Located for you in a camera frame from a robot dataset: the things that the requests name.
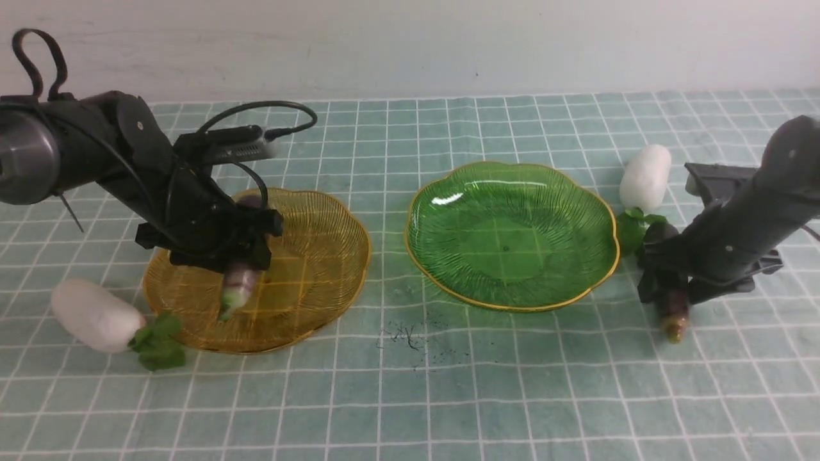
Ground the purple eggplant green tip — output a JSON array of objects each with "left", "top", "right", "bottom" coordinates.
[{"left": 217, "top": 195, "right": 267, "bottom": 322}]

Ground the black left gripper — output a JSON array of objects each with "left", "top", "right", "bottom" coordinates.
[{"left": 135, "top": 144, "right": 284, "bottom": 273}]

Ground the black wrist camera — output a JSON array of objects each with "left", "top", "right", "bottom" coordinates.
[
  {"left": 174, "top": 125, "right": 277, "bottom": 166},
  {"left": 684, "top": 163, "right": 757, "bottom": 207}
]

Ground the green checkered tablecloth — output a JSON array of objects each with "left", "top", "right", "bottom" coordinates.
[{"left": 1, "top": 88, "right": 819, "bottom": 460}]

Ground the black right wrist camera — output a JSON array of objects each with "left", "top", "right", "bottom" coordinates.
[{"left": 684, "top": 163, "right": 757, "bottom": 207}]

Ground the purple eggplant yellowish tip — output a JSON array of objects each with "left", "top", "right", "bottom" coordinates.
[{"left": 644, "top": 222, "right": 691, "bottom": 344}]

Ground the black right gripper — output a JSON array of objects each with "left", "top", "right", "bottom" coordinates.
[{"left": 637, "top": 218, "right": 783, "bottom": 305}]

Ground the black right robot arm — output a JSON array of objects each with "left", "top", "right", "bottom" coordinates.
[{"left": 637, "top": 115, "right": 819, "bottom": 305}]

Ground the black left camera cable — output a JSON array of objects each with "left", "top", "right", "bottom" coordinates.
[{"left": 12, "top": 28, "right": 318, "bottom": 209}]

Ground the white radish with leaves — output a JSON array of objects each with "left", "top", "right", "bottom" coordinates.
[
  {"left": 617, "top": 144, "right": 673, "bottom": 257},
  {"left": 51, "top": 279, "right": 186, "bottom": 371}
]

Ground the green glass plate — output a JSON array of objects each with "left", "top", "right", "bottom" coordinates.
[{"left": 404, "top": 161, "right": 621, "bottom": 312}]

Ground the amber glass plate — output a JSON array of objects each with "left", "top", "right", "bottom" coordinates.
[{"left": 143, "top": 188, "right": 372, "bottom": 354}]

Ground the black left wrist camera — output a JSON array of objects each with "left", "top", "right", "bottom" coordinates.
[{"left": 174, "top": 125, "right": 277, "bottom": 166}]

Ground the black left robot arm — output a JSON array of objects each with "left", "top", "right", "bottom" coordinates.
[{"left": 2, "top": 91, "right": 283, "bottom": 273}]

